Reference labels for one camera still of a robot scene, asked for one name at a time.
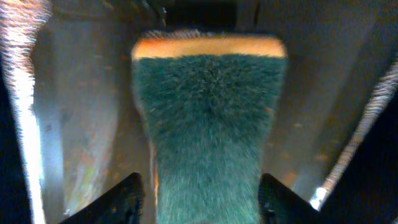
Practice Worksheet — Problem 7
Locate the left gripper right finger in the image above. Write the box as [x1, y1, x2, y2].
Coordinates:
[257, 174, 320, 224]

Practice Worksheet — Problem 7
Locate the black rectangular water tray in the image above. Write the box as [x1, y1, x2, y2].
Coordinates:
[1, 1, 397, 223]

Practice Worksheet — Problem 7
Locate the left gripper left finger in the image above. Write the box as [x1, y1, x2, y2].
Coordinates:
[60, 172, 145, 224]

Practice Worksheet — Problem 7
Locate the green and yellow sponge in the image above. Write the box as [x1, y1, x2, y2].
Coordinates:
[131, 30, 288, 224]

